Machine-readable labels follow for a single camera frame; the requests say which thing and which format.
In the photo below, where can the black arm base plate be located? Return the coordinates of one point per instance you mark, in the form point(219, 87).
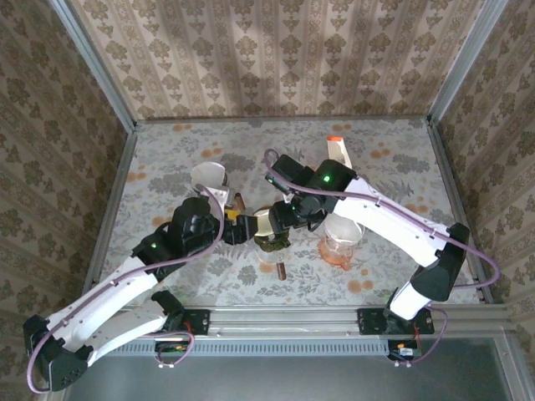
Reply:
point(198, 321)
point(370, 321)

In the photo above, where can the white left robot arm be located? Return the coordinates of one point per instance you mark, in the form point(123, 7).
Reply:
point(117, 284)

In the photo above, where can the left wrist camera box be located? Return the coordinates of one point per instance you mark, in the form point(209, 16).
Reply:
point(192, 221)

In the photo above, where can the white paper coffee filter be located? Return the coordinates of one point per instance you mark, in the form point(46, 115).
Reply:
point(262, 225)
point(342, 231)

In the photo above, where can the aluminium table side rail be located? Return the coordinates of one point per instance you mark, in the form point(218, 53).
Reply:
point(110, 209)
point(457, 209)

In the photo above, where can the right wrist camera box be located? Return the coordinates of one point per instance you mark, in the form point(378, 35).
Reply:
point(292, 167)

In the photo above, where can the orange coffee filter box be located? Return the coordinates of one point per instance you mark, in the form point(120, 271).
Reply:
point(334, 139)

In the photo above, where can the orange glass dripper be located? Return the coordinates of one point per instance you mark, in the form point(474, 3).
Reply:
point(336, 255)

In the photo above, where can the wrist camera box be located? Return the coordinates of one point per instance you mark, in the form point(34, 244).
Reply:
point(192, 221)
point(292, 167)

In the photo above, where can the small electronics board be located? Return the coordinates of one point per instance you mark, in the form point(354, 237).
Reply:
point(404, 351)
point(171, 350)

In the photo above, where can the aluminium frame post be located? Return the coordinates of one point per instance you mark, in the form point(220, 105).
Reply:
point(468, 58)
point(92, 62)

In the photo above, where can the floral patterned table cover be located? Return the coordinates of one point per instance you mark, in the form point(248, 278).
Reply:
point(167, 146)

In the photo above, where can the dark green glass dripper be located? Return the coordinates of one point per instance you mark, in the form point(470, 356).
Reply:
point(271, 245)

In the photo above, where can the aluminium mounting rail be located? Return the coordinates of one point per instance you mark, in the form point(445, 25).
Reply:
point(284, 321)

